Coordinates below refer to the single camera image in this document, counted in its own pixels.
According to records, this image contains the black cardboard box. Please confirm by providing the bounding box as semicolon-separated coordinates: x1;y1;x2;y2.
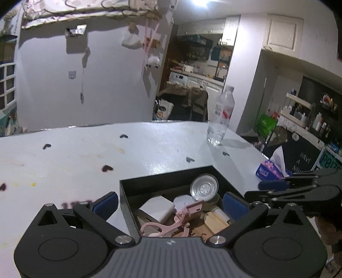
119;166;245;238

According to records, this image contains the hanging grey cord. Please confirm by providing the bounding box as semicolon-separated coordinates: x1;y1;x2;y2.
80;47;91;105

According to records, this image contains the white cupboard door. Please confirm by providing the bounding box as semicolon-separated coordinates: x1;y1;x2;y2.
266;14;304;51

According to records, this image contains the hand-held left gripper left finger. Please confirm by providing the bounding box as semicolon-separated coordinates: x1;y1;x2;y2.
33;191;135;246

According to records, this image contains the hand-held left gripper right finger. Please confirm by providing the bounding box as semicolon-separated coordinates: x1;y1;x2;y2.
206;192;312;246

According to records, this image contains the metal wall bracket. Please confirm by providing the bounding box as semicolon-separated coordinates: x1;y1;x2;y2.
65;25;88;36

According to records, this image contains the carved wooden block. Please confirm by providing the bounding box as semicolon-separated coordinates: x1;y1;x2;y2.
171;225;214;238

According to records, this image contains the black letter board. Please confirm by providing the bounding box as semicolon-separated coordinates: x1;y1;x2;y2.
267;131;325;174

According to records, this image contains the pink ribbon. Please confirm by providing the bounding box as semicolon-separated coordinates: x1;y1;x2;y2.
143;20;161;71

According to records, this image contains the clear suction cup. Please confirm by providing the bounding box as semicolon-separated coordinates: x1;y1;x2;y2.
190;174;220;202

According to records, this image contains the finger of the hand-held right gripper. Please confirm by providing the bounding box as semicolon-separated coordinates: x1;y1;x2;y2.
244;186;321;207
259;171;321;191

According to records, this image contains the white washing machine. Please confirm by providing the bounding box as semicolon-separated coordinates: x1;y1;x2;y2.
168;72;189;85

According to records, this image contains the glass fish tank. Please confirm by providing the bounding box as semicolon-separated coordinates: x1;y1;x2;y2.
0;35;16;63

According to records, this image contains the white shelf with bottles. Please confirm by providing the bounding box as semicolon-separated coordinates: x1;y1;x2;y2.
279;92;342;139

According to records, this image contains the printed blanket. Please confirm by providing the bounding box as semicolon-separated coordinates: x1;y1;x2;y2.
21;0;162;29

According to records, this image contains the teal patterned cabinet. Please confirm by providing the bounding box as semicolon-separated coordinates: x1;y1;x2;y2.
0;107;22;137

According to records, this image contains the clear water bottle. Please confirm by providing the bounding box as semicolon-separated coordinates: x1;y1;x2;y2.
206;86;236;147

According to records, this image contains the white drawer unit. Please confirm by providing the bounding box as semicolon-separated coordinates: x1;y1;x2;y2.
0;63;17;110

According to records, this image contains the plain wooden block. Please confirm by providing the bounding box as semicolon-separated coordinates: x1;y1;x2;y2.
203;211;231;234

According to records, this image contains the white square adapter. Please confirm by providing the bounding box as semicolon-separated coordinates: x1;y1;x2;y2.
137;196;175;223

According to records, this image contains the chair with brown cloth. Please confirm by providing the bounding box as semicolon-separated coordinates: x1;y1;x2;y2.
158;81;209;121

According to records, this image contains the teal printed sign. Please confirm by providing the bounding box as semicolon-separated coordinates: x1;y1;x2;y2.
311;148;342;172

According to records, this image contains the white upper cabinet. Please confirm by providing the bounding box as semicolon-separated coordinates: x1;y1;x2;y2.
220;16;239;46

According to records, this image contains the black kitchen shelf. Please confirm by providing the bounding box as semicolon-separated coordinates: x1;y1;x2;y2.
178;35;214;61

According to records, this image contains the green bag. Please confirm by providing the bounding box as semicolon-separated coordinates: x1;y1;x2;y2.
255;112;278;137

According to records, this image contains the white tote bag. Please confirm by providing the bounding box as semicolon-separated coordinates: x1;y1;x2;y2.
154;98;175;120

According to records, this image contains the purple floral tissue pack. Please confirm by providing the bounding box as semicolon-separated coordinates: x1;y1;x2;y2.
255;146;285;180

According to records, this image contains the white hanging bag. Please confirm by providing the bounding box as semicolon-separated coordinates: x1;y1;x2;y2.
121;29;142;49

